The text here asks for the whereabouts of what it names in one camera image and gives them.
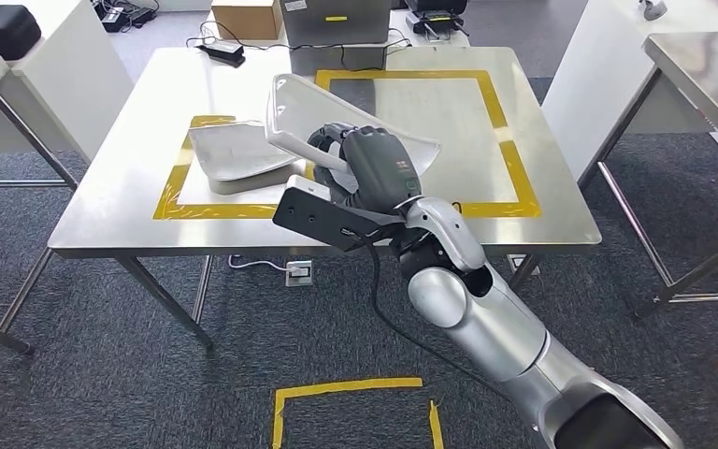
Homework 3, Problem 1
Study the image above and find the white plastic shell part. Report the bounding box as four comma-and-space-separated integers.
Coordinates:
187, 121, 303, 196
265, 73, 442, 179

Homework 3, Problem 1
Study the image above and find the small grey handheld device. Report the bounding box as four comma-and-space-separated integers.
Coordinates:
638, 0, 668, 22

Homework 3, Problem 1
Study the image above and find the metal floor socket plate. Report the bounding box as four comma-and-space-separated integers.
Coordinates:
507, 253, 541, 278
285, 260, 314, 288

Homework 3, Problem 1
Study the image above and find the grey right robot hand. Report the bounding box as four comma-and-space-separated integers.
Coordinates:
306, 123, 424, 216

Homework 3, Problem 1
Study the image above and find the white back table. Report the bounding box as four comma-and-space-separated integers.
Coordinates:
207, 8, 472, 51

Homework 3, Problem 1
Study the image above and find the steel table with white panel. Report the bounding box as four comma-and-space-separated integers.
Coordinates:
541, 0, 718, 318

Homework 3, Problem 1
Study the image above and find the black router device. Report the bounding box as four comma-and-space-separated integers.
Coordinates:
404, 0, 470, 39

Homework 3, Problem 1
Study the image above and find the black power adapter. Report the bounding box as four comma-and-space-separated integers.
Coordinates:
197, 39, 248, 68

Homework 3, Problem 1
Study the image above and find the yellow floor tape square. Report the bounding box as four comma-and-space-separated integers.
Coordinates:
270, 376, 446, 449

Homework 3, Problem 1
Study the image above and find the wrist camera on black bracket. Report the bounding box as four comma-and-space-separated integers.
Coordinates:
272, 174, 408, 254

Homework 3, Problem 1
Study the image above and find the black camera cable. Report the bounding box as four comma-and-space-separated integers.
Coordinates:
343, 227, 515, 404

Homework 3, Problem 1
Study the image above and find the black cable on tables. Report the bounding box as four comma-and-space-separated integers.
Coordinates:
185, 20, 413, 72

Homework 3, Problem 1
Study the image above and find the steel workbench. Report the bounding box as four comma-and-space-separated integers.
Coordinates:
48, 46, 603, 355

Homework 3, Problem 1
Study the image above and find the white side desk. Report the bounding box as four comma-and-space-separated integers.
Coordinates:
0, 0, 136, 164

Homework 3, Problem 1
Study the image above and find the yellow tape frame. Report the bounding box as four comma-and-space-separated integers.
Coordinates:
314, 69, 543, 219

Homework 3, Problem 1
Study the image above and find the grey metal box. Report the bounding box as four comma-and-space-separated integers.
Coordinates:
280, 0, 393, 49

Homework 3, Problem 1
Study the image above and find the white floor cable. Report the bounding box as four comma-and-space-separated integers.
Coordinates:
228, 254, 289, 272

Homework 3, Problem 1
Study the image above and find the black cable bundle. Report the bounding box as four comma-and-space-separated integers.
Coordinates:
91, 0, 161, 34

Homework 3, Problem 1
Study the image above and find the brown cardboard box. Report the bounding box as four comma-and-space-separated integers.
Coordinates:
211, 0, 284, 41

